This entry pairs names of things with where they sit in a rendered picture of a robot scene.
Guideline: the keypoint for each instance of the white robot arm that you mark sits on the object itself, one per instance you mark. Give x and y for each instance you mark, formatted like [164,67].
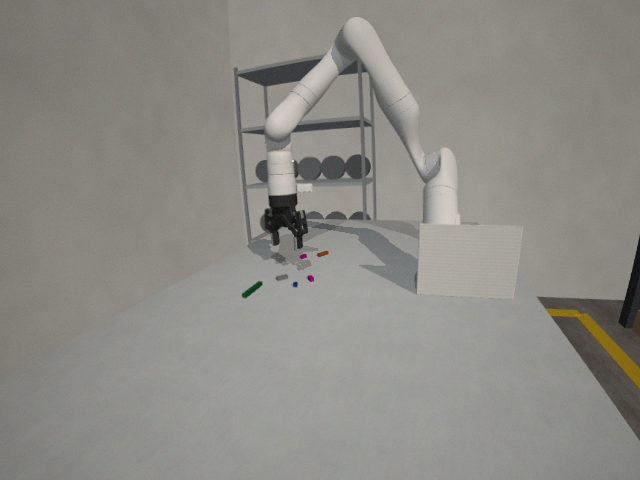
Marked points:
[357,36]

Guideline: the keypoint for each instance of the green rod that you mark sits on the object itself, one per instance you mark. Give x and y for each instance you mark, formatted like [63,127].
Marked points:
[252,289]

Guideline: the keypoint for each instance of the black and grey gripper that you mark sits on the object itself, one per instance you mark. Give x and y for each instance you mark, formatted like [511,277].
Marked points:
[284,205]

